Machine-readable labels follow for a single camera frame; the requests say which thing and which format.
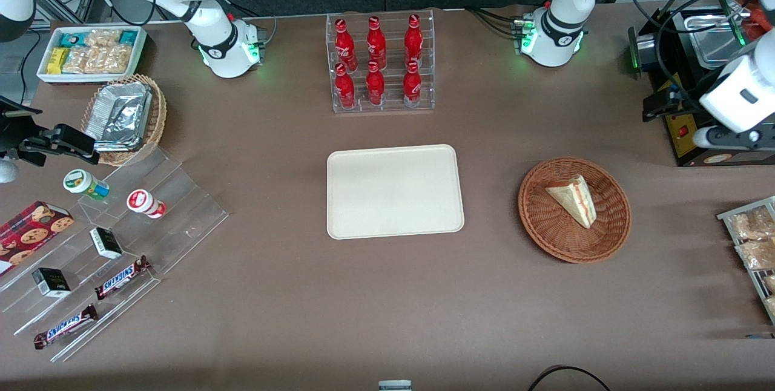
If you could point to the teal snack packet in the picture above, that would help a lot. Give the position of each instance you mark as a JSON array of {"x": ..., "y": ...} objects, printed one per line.
[
  {"x": 128, "y": 37},
  {"x": 72, "y": 39}
]

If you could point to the clear acrylic bottle rack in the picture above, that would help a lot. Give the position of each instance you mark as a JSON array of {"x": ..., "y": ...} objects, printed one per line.
[{"x": 390, "y": 58}]

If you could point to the foil container stack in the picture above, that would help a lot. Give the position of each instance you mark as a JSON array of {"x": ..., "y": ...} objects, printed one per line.
[{"x": 118, "y": 115}]

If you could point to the brown round wicker basket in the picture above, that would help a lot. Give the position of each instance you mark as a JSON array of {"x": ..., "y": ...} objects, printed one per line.
[{"x": 557, "y": 236}]

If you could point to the grey object at table edge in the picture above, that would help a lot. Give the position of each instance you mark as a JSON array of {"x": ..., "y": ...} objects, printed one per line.
[{"x": 395, "y": 385}]

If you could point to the cream plastic tray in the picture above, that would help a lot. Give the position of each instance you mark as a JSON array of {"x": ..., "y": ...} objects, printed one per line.
[{"x": 393, "y": 191}]

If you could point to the light wicker basket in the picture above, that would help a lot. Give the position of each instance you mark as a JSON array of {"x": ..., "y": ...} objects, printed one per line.
[{"x": 159, "y": 118}]

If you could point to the green lid yogurt cup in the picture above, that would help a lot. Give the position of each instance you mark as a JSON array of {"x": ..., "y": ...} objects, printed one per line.
[{"x": 82, "y": 182}]

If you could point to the steel warmer pan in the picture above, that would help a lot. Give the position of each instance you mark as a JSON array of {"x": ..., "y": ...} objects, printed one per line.
[{"x": 708, "y": 40}]

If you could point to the white snack bin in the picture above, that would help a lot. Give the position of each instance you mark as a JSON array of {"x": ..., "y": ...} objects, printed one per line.
[{"x": 45, "y": 76}]

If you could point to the triangular sandwich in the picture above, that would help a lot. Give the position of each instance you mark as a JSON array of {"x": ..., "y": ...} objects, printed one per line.
[{"x": 575, "y": 200}]

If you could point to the red cola bottle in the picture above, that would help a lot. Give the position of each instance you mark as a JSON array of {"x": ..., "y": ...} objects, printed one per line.
[
  {"x": 413, "y": 40},
  {"x": 344, "y": 46},
  {"x": 376, "y": 43},
  {"x": 345, "y": 89},
  {"x": 412, "y": 87},
  {"x": 375, "y": 87}
]

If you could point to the tray of packaged snacks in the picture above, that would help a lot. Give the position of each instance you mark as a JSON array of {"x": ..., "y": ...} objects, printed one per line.
[{"x": 726, "y": 215}]

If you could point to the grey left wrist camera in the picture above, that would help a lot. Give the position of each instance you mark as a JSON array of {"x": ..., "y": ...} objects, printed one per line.
[{"x": 735, "y": 138}]

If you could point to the red cookie box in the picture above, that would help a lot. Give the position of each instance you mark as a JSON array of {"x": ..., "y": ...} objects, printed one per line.
[{"x": 33, "y": 233}]

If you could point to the clear acrylic stepped display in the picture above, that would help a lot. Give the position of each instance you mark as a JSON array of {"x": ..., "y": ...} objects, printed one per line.
[{"x": 181, "y": 197}]

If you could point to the Snickers bar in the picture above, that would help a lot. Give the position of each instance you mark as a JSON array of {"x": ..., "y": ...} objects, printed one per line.
[
  {"x": 121, "y": 279},
  {"x": 65, "y": 327}
]

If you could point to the red lid yogurt cup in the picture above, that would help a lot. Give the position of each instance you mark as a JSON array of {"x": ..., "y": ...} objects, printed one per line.
[{"x": 142, "y": 202}]

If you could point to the small black box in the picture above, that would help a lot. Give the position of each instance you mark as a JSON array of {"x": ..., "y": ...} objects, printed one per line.
[
  {"x": 51, "y": 282},
  {"x": 106, "y": 243}
]

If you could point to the red food in warmer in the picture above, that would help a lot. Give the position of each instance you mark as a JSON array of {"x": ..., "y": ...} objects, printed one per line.
[{"x": 754, "y": 22}]

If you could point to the clear fried snack bag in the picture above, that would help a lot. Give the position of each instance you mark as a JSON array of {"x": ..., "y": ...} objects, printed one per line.
[
  {"x": 757, "y": 255},
  {"x": 751, "y": 224},
  {"x": 770, "y": 283}
]

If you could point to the clear nut snack bag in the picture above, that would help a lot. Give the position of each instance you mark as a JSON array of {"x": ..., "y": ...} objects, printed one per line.
[
  {"x": 77, "y": 60},
  {"x": 112, "y": 59},
  {"x": 103, "y": 37}
]

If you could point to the black food warmer cabinet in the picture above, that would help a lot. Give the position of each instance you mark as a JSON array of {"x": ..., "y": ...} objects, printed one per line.
[{"x": 679, "y": 144}]

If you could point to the yellow snack bar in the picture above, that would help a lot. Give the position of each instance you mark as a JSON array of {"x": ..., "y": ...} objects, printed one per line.
[{"x": 57, "y": 61}]

